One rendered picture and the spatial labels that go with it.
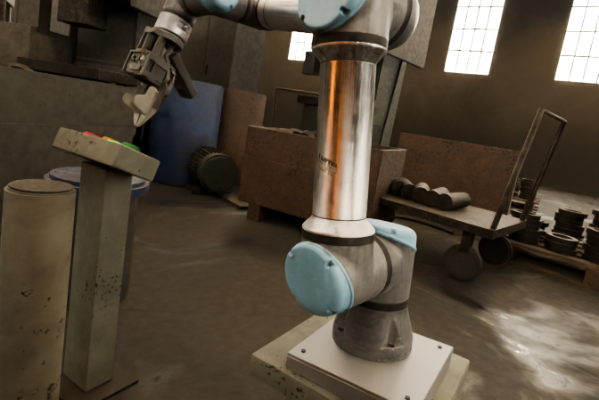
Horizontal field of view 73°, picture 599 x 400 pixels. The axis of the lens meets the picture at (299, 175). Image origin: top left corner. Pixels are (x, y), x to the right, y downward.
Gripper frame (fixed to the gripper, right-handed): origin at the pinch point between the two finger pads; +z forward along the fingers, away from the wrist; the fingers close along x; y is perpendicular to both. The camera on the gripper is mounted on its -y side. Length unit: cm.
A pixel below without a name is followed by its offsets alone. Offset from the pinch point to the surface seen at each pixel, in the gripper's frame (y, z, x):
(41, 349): 2.3, 49.8, 2.7
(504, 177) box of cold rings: -305, -94, 44
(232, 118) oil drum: -213, -72, -177
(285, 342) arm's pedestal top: -18, 32, 43
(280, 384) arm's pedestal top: -11, 37, 48
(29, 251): 11.9, 31.5, 1.5
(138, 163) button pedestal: 0.0, 8.9, 4.6
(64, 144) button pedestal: 5.6, 10.4, -14.3
